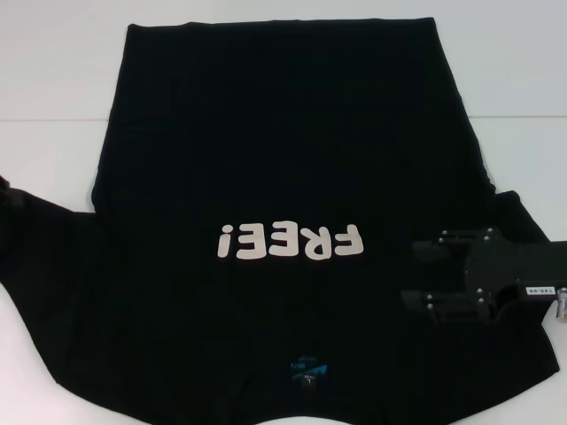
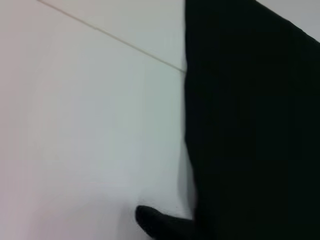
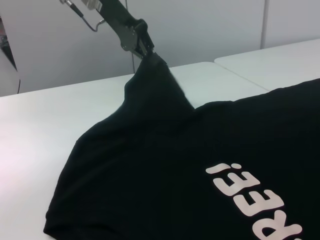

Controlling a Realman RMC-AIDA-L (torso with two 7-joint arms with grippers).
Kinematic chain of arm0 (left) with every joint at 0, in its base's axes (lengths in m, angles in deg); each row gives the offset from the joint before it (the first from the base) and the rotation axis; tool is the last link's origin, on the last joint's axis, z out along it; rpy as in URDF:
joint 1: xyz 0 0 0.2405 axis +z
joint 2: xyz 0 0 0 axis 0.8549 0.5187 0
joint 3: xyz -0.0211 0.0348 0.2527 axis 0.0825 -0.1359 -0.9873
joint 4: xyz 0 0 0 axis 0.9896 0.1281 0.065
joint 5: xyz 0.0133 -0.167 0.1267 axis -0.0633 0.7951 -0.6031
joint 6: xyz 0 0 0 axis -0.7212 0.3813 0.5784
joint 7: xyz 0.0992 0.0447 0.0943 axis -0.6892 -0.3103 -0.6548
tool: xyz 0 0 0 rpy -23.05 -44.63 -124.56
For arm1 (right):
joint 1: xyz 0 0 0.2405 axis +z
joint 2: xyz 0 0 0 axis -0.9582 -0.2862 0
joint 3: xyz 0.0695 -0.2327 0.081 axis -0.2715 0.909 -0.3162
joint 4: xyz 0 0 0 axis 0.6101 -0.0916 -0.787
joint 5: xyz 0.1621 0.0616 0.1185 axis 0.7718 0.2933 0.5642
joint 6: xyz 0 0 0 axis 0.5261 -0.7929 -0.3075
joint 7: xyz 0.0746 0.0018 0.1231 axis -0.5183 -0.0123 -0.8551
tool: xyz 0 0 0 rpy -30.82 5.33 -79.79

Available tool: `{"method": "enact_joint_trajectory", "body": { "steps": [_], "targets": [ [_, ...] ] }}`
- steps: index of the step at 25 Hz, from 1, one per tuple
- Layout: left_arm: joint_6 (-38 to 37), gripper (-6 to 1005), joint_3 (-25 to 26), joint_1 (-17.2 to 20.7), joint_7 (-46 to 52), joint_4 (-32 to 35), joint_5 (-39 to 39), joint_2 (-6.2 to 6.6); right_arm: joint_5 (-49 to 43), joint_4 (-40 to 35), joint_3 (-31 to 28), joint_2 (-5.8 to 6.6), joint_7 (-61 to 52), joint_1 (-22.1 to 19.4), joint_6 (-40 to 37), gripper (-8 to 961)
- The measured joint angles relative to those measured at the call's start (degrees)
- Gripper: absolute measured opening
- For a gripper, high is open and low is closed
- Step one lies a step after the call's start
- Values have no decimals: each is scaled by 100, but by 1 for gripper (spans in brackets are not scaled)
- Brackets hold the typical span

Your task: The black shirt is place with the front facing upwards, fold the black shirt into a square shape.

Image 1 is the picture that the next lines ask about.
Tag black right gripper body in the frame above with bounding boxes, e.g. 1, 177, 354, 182
463, 228, 567, 320

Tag black T-shirt with FREE print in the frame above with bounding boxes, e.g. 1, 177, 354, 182
0, 17, 562, 413

